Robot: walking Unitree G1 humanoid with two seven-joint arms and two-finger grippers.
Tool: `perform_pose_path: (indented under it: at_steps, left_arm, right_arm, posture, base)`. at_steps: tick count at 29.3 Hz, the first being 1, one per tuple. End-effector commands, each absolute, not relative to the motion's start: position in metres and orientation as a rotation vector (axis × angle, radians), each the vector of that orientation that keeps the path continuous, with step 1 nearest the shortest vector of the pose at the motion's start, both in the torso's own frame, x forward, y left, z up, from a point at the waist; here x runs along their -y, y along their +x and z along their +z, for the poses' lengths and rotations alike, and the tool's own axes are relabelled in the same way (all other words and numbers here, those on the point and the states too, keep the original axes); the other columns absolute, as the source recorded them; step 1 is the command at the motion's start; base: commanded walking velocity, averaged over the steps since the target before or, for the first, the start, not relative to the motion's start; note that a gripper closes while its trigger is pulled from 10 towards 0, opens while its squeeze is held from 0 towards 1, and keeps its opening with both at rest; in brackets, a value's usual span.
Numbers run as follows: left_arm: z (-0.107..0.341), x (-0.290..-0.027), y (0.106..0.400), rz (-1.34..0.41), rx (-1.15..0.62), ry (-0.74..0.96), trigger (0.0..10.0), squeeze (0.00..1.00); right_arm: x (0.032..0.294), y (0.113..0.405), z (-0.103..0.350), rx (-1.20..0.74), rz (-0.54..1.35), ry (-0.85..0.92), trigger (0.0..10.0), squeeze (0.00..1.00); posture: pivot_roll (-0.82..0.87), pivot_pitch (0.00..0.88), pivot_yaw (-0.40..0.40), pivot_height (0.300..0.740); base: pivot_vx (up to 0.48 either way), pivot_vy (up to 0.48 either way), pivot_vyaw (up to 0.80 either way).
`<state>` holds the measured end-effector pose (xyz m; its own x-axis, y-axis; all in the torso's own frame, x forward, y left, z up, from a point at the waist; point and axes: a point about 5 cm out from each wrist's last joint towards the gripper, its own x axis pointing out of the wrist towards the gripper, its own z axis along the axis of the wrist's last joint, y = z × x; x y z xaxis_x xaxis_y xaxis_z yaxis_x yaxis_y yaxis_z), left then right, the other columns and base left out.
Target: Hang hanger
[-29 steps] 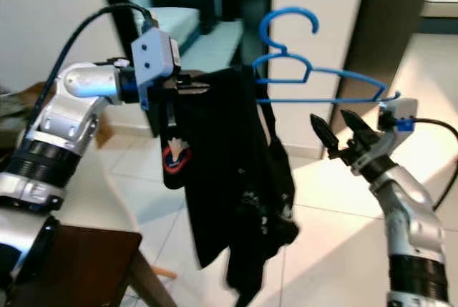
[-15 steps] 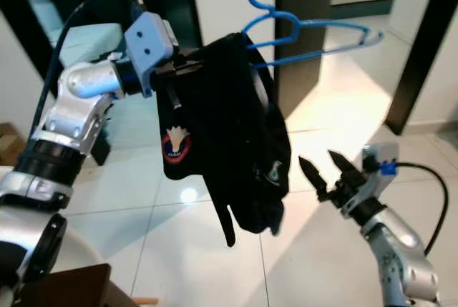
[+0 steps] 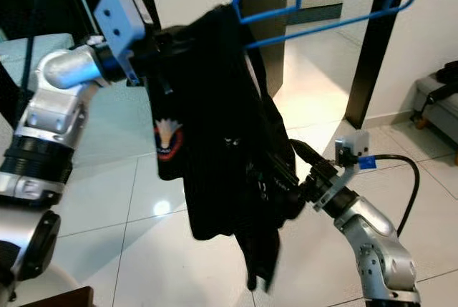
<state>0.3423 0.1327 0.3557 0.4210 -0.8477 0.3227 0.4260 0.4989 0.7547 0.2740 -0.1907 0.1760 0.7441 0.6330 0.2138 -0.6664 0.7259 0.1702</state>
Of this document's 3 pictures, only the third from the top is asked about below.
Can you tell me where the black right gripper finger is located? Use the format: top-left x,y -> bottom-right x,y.
290,140 -> 330,174
272,158 -> 312,197

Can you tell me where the black T-shirt with teal print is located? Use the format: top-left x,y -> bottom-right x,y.
143,5 -> 305,293

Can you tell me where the blue plastic hanger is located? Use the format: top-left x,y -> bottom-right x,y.
233,0 -> 416,50

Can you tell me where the white bed mattress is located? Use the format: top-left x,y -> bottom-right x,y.
0,33 -> 76,86

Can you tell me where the black bag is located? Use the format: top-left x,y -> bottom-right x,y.
0,0 -> 76,39

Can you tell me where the grey sofa with wooden legs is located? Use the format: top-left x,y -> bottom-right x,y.
411,60 -> 458,165

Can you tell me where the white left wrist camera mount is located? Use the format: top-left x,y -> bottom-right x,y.
89,0 -> 151,84

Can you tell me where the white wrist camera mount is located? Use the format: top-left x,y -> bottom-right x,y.
313,130 -> 371,211
89,0 -> 151,84

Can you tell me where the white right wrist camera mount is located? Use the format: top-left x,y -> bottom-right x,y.
313,130 -> 371,211

